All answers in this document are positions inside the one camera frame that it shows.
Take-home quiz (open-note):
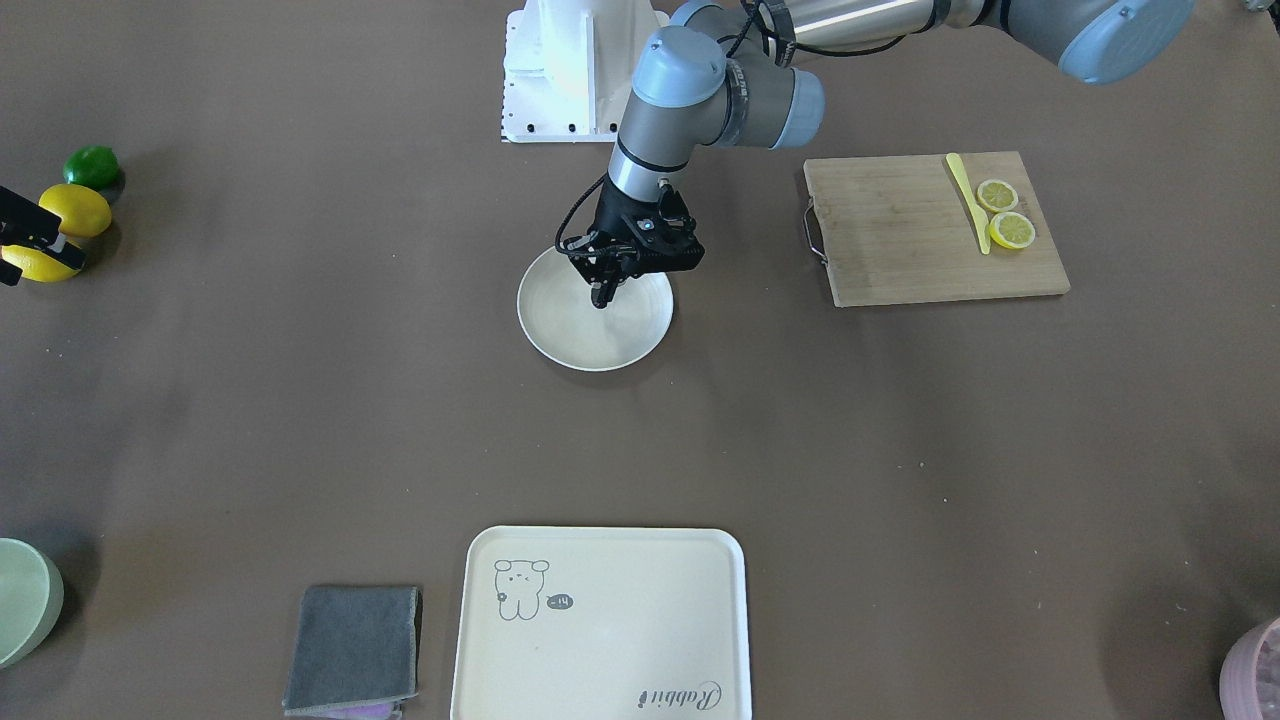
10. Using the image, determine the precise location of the cream round plate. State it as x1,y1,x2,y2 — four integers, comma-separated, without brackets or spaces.
516,249,675,372

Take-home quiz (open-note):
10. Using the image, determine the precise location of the green lime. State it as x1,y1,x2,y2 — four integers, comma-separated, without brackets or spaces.
61,145,122,190

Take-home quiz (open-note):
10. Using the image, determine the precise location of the bamboo cutting board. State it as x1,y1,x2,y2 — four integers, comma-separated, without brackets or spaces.
803,150,1070,307

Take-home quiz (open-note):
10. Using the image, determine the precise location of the mint green bowl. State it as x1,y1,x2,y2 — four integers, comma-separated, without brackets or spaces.
1,538,64,669

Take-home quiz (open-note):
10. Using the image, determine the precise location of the pink mixing bowl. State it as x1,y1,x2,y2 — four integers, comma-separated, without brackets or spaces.
1219,618,1279,719

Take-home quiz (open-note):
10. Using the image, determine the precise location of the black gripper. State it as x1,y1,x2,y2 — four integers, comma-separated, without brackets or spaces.
570,179,705,309

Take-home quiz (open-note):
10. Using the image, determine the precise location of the yellow lemon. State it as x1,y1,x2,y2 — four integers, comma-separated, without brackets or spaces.
3,245,81,283
37,183,113,240

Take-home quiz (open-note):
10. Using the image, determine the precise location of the cream rabbit tray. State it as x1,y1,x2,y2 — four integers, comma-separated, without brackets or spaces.
451,525,754,719

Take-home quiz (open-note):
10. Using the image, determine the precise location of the grey folded cloth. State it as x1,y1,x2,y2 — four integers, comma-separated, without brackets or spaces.
282,584,420,719

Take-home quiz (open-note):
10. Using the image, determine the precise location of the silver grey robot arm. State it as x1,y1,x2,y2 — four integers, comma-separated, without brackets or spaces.
556,1,1194,309

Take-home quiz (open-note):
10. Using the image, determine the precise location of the lemon slice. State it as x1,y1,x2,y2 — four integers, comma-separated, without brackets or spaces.
987,211,1037,250
974,178,1020,214

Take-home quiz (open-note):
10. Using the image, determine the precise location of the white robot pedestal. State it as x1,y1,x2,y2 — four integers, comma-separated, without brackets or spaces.
500,1,669,143

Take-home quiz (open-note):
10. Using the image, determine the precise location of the yellow plastic knife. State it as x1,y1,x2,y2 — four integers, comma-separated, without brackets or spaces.
943,152,991,255

